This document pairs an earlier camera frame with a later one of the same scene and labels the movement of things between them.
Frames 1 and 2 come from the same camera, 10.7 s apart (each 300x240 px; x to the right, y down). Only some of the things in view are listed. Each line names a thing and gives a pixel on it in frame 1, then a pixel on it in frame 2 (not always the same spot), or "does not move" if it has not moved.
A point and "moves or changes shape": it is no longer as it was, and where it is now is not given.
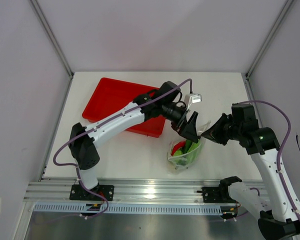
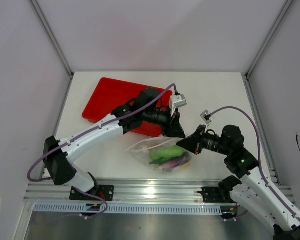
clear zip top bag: x=182 y=153 moves or changes shape
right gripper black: x=214 y=132 to x=194 y=143
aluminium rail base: x=57 y=191 does not move
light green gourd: x=192 y=152 to x=166 y=152
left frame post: x=53 y=37 does not move
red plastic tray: x=112 y=94 does not move
